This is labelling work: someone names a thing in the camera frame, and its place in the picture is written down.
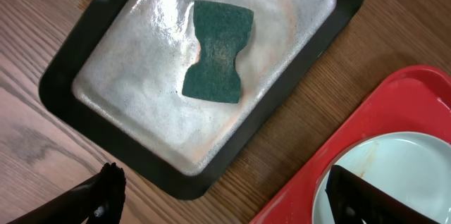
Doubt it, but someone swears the red plastic tray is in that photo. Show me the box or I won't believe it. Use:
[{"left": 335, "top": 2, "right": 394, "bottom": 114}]
[{"left": 254, "top": 66, "right": 450, "bottom": 223}]

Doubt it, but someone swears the green scrubbing sponge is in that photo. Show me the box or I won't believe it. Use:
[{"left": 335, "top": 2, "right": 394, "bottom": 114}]
[{"left": 182, "top": 0, "right": 254, "bottom": 104}]

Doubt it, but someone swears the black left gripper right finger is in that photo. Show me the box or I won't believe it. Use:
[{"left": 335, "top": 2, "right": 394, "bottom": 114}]
[{"left": 326, "top": 165, "right": 435, "bottom": 224}]

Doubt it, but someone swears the white plate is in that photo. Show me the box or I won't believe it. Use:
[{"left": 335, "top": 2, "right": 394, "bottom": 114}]
[{"left": 311, "top": 132, "right": 450, "bottom": 223}]

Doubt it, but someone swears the black soapy water tray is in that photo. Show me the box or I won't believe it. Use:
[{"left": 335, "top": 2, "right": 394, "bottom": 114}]
[{"left": 39, "top": 0, "right": 364, "bottom": 200}]

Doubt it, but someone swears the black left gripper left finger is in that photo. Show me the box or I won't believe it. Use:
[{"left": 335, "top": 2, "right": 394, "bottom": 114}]
[{"left": 11, "top": 163, "right": 126, "bottom": 224}]

